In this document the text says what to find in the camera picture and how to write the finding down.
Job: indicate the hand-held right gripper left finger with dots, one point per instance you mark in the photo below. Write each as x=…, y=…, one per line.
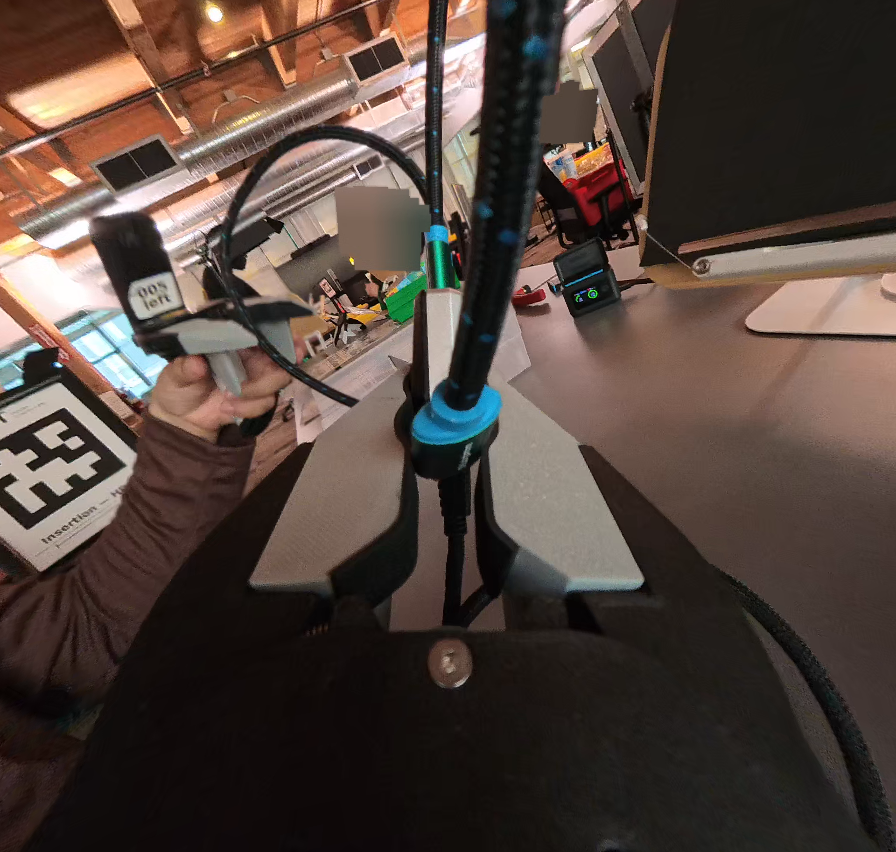
x=336, y=509

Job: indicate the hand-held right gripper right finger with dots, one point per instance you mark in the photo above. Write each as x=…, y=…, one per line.
x=553, y=516

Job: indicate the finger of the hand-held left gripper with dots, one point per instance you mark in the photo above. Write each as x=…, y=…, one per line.
x=224, y=330

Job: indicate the clear plastic bin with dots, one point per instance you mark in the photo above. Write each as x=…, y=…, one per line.
x=437, y=348

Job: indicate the person's left forearm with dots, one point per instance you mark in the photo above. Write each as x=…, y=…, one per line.
x=105, y=551

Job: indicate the person's left hand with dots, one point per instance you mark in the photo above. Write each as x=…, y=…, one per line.
x=189, y=390

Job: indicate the ceiling air vent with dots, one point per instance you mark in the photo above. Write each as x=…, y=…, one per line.
x=140, y=165
x=376, y=60

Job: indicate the green plastic bin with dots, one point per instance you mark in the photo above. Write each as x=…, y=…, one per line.
x=406, y=302

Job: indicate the red tool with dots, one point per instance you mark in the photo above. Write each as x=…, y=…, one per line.
x=528, y=298

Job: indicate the small black device blue display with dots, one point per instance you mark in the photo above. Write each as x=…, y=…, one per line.
x=584, y=278

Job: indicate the red office chair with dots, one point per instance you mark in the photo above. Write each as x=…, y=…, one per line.
x=602, y=197

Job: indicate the silver framed monitor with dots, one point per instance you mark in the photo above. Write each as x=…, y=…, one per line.
x=616, y=89

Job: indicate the silver ventilation duct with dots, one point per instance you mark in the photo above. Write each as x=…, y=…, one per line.
x=280, y=124

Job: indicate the tag sign in black frame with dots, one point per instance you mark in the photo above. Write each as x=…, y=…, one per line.
x=63, y=460

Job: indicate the black monitor with tan frame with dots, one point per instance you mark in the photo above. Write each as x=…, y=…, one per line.
x=770, y=96

